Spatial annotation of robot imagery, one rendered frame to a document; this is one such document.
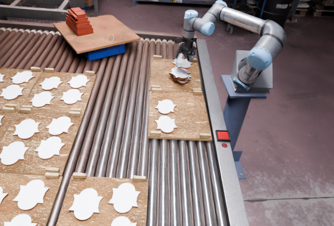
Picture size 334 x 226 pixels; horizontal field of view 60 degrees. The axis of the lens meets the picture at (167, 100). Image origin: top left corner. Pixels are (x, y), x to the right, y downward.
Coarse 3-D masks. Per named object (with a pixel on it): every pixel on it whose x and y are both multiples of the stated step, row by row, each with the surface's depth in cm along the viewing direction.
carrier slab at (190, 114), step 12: (156, 96) 183; (168, 96) 184; (180, 96) 185; (192, 96) 186; (180, 108) 176; (192, 108) 177; (204, 108) 178; (180, 120) 167; (192, 120) 168; (204, 120) 169; (180, 132) 159; (192, 132) 160; (204, 132) 161
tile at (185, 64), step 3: (174, 60) 193; (183, 60) 194; (186, 60) 194; (174, 63) 189; (183, 63) 190; (186, 63) 190; (189, 63) 191; (192, 63) 191; (177, 66) 187; (180, 66) 187; (183, 66) 187; (186, 66) 187; (189, 66) 187
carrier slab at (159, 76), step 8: (152, 64) 213; (160, 64) 214; (168, 64) 215; (152, 72) 205; (160, 72) 205; (168, 72) 206; (192, 72) 209; (152, 80) 196; (160, 80) 197; (168, 80) 198; (192, 80) 201; (168, 88) 191; (176, 88) 192; (184, 88) 192
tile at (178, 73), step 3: (171, 69) 197; (174, 69) 197; (177, 69) 198; (180, 69) 198; (171, 72) 194; (174, 72) 194; (177, 72) 195; (180, 72) 195; (183, 72) 195; (186, 72) 196; (174, 75) 192; (177, 75) 191; (180, 75) 192; (183, 75) 192; (186, 75) 192; (180, 78) 190; (183, 78) 190; (186, 78) 191
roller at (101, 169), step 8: (128, 48) 233; (128, 56) 225; (120, 72) 204; (120, 80) 196; (120, 88) 190; (120, 96) 185; (112, 104) 177; (112, 112) 170; (112, 120) 165; (112, 128) 160; (112, 136) 158; (104, 144) 150; (104, 152) 146; (104, 160) 142; (104, 168) 139; (96, 176) 134; (104, 176) 137
